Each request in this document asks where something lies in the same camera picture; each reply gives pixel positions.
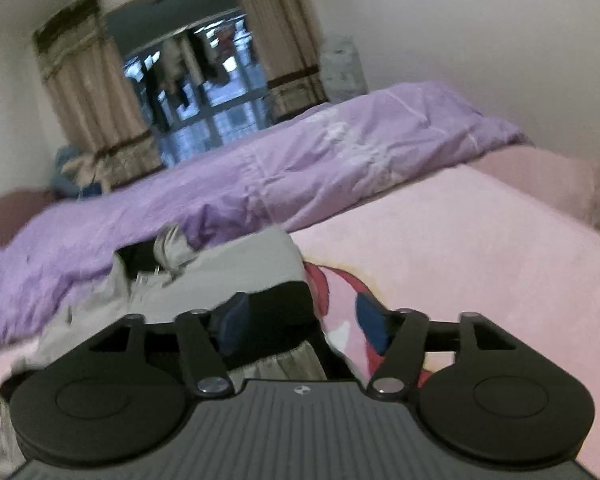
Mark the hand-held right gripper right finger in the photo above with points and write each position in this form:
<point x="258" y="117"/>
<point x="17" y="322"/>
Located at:
<point x="375" y="325"/>

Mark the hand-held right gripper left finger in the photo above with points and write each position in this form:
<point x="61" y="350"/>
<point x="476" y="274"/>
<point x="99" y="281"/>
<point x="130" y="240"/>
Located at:
<point x="232" y="322"/>

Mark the grey and black jacket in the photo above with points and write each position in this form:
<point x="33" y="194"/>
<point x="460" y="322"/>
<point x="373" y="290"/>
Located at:
<point x="250" y="265"/>

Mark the blue and beige clothes pile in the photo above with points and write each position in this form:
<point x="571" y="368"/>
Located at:
<point x="77" y="172"/>

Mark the pink printed blanket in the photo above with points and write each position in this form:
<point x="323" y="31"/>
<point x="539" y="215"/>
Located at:
<point x="480" y="260"/>

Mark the purple duvet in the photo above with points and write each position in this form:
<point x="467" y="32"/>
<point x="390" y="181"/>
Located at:
<point x="280" y="180"/>

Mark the barred window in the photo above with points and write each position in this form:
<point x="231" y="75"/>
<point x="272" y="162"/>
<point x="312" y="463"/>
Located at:
<point x="220" y="120"/>

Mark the dusty pink bedding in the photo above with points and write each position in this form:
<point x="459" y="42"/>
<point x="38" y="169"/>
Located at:
<point x="545" y="180"/>

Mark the maroon padded headboard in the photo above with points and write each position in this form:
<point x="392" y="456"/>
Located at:
<point x="10" y="215"/>

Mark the row of hanging laundry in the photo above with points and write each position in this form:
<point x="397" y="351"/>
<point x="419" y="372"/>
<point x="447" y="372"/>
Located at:
<point x="190" y="67"/>

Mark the beige patterned curtain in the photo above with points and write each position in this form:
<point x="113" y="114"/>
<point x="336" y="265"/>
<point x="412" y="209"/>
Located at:
<point x="95" y="100"/>
<point x="285" y="35"/>

